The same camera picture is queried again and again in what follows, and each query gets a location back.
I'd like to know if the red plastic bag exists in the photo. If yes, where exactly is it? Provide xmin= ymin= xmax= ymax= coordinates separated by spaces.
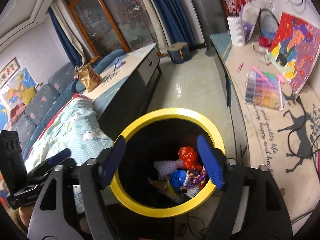
xmin=178 ymin=146 xmax=202 ymax=171

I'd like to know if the yellow white snack packet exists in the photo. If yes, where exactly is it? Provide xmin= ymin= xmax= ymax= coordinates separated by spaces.
xmin=148 ymin=179 xmax=184 ymax=204

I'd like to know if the white foam fruit net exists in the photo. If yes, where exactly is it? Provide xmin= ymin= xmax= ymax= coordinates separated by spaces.
xmin=154 ymin=159 xmax=184 ymax=178

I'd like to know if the yellow rimmed black trash bin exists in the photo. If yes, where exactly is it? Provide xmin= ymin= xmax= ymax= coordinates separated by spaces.
xmin=111 ymin=108 xmax=225 ymax=218

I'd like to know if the left hand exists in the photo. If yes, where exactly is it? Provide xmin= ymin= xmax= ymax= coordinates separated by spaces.
xmin=18 ymin=205 xmax=34 ymax=228

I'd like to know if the hello kitty patterned blanket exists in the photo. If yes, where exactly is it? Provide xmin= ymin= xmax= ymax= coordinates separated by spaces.
xmin=23 ymin=92 xmax=115 ymax=214

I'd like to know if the pile of red clothes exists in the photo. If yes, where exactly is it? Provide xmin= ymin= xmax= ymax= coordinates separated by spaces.
xmin=10 ymin=103 xmax=26 ymax=125

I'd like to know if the grey white coffee table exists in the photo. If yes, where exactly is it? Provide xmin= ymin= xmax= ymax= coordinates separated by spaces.
xmin=83 ymin=43 xmax=162 ymax=140

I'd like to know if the yellow pillow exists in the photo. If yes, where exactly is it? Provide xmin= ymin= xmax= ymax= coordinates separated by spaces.
xmin=21 ymin=86 xmax=36 ymax=105

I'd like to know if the world map poster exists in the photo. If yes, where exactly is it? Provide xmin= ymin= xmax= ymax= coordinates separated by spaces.
xmin=0 ymin=105 xmax=8 ymax=130

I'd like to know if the blue grey sectional sofa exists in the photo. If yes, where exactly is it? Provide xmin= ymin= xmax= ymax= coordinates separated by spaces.
xmin=7 ymin=48 xmax=127 ymax=160

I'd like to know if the gold paper bag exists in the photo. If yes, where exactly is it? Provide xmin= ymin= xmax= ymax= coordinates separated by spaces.
xmin=75 ymin=63 xmax=103 ymax=92

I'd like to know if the china map poster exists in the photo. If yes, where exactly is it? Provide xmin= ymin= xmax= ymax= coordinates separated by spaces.
xmin=2 ymin=68 xmax=37 ymax=108

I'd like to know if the colourful bead organiser box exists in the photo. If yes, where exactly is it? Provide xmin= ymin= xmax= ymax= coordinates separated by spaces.
xmin=245 ymin=69 xmax=283 ymax=111

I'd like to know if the right framed cross-stitch picture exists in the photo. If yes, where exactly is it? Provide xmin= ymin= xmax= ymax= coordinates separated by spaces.
xmin=0 ymin=58 xmax=20 ymax=88

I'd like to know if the blue candy wrapper on table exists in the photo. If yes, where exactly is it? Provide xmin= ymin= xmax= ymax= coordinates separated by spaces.
xmin=114 ymin=58 xmax=122 ymax=69

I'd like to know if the left blue curtain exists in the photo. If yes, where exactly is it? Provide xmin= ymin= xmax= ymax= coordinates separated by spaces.
xmin=48 ymin=5 xmax=86 ymax=67

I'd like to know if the blue curtain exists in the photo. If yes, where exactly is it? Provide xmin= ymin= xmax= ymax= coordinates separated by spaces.
xmin=152 ymin=0 xmax=196 ymax=47
xmin=48 ymin=5 xmax=86 ymax=67

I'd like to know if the dark blue storage stool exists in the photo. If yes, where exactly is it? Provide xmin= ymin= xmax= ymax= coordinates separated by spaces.
xmin=167 ymin=42 xmax=191 ymax=64

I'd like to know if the colourful diamond painting canvas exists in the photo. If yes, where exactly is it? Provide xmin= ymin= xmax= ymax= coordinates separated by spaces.
xmin=268 ymin=12 xmax=319 ymax=94

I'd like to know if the right blue curtain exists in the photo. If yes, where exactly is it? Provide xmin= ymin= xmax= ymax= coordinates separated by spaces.
xmin=152 ymin=0 xmax=196 ymax=47

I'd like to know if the wooden framed glass door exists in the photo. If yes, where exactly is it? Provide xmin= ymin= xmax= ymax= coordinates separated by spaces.
xmin=64 ymin=0 xmax=157 ymax=56

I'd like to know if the silver tower air conditioner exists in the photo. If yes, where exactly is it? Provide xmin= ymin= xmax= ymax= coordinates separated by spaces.
xmin=193 ymin=0 xmax=227 ymax=57

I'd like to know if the blue basket with black handle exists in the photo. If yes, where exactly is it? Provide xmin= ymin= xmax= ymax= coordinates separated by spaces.
xmin=258 ymin=8 xmax=279 ymax=47

